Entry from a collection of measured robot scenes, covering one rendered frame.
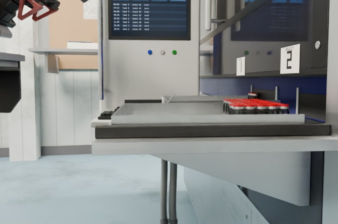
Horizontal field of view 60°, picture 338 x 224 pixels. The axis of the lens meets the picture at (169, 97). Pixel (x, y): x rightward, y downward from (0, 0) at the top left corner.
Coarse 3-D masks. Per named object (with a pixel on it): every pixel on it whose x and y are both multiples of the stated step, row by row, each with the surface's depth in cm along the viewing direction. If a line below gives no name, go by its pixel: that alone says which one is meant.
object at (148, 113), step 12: (120, 108) 62; (132, 108) 75; (144, 108) 76; (156, 108) 76; (168, 108) 76; (180, 108) 76; (192, 108) 76; (204, 108) 77; (216, 108) 77; (120, 120) 50; (132, 120) 50; (144, 120) 50; (156, 120) 50; (168, 120) 50; (180, 120) 51; (192, 120) 51; (204, 120) 51; (216, 120) 51; (228, 120) 51; (240, 120) 51; (252, 120) 51; (264, 120) 52; (276, 120) 52; (288, 120) 52; (300, 120) 52
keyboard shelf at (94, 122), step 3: (93, 120) 123; (96, 120) 123; (99, 120) 123; (102, 120) 123; (105, 120) 123; (108, 120) 123; (90, 123) 122; (93, 123) 121; (96, 123) 121; (99, 123) 121; (102, 123) 121; (105, 123) 121; (108, 123) 122; (93, 126) 121
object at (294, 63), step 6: (282, 48) 68; (288, 48) 65; (294, 48) 62; (282, 54) 68; (288, 54) 65; (294, 54) 62; (282, 60) 68; (294, 60) 62; (282, 66) 68; (294, 66) 62; (282, 72) 68; (288, 72) 65; (294, 72) 62
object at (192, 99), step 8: (168, 96) 110; (176, 96) 110; (184, 96) 110; (192, 96) 111; (200, 96) 111; (208, 96) 111; (216, 96) 111; (224, 96) 112; (232, 96) 112; (240, 96) 112
